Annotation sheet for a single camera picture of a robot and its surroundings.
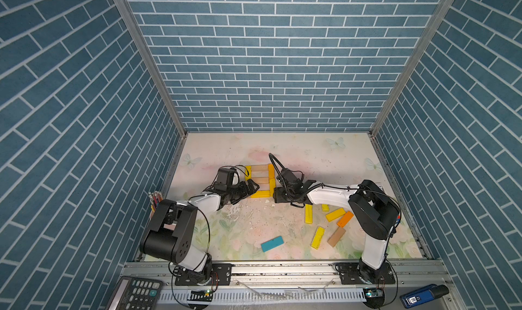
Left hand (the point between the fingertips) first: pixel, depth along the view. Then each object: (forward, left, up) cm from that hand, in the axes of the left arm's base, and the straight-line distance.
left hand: (257, 191), depth 91 cm
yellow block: (+3, +4, +11) cm, 12 cm away
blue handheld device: (-38, -58, -1) cm, 70 cm away
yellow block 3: (0, -2, -3) cm, 4 cm away
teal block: (-22, -6, -5) cm, 23 cm away
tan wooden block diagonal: (+9, -1, -4) cm, 10 cm away
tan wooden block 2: (-19, -34, -4) cm, 39 cm away
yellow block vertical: (-9, -23, -4) cm, 25 cm away
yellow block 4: (-19, -26, -4) cm, 32 cm away
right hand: (-1, -10, -3) cm, 10 cm away
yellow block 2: (+6, -7, -4) cm, 10 cm away
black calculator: (-38, +40, -3) cm, 55 cm away
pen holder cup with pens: (-9, +38, +11) cm, 41 cm away
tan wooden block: (+13, -1, -2) cm, 13 cm away
